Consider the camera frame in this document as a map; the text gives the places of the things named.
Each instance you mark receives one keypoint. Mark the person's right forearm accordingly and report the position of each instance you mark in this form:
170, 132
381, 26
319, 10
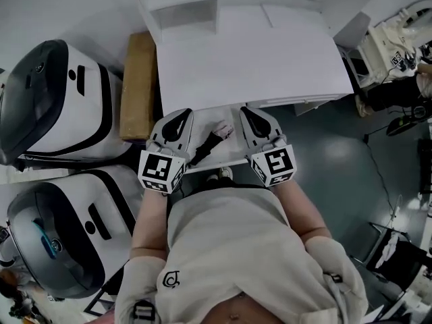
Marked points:
300, 211

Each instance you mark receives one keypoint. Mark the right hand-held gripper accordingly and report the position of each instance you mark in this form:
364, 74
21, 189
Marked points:
266, 137

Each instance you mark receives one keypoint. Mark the white equipment rack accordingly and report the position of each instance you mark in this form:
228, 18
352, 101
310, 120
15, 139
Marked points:
381, 46

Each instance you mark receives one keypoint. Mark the white desk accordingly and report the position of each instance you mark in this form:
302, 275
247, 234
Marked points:
253, 69

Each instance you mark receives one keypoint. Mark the person's beige shirt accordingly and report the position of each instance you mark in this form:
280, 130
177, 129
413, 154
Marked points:
233, 248

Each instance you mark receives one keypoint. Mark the person's white shoe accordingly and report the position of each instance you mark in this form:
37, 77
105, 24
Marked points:
225, 172

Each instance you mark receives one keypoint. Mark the brown cardboard box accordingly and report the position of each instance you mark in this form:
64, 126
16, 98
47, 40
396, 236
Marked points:
138, 89

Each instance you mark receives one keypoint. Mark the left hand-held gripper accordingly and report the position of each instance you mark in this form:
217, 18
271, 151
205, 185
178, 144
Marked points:
179, 137

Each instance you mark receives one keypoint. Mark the black chair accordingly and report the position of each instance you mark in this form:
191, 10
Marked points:
395, 258

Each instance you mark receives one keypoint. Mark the person's left forearm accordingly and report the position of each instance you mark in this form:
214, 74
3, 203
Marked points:
150, 221

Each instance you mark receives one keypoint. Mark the white shelf unit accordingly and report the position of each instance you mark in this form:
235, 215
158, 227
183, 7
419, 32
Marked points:
182, 8

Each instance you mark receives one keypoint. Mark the white robot with grey visor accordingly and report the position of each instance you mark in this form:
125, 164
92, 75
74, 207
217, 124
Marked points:
77, 221

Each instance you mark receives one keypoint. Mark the white robot with black visor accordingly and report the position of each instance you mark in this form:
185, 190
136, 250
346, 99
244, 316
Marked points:
67, 106

